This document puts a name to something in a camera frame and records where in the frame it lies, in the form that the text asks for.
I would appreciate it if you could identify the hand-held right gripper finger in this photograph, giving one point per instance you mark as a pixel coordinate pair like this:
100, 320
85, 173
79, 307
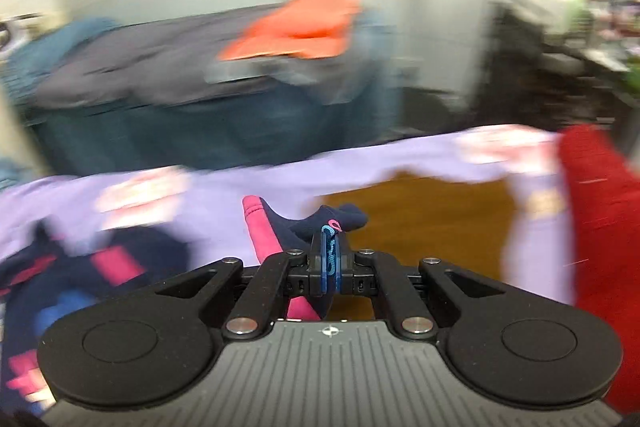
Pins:
323, 263
336, 263

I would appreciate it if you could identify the navy sock with pink cuff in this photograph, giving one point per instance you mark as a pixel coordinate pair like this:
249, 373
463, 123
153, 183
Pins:
305, 219

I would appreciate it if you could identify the navy cartoon print garment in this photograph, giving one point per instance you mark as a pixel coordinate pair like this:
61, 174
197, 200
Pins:
75, 287

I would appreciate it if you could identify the purple printed bedsheet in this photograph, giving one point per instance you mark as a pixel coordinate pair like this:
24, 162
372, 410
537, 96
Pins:
280, 179

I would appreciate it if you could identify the brown cloth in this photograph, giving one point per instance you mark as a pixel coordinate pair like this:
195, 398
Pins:
430, 227

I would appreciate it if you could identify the blue bed cover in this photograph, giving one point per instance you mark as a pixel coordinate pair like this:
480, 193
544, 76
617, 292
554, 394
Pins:
200, 127

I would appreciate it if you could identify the orange cloth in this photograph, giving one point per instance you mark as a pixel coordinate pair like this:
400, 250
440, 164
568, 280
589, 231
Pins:
300, 29

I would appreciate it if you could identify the red cloth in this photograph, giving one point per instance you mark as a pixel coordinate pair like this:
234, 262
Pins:
600, 217

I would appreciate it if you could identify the dark grey blanket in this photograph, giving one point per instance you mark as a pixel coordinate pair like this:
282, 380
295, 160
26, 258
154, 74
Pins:
150, 57

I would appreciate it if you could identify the cluttered black shelf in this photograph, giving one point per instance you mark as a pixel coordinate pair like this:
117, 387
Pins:
545, 57

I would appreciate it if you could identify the blue quilted jacket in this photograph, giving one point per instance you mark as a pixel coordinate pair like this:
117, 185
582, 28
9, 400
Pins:
45, 52

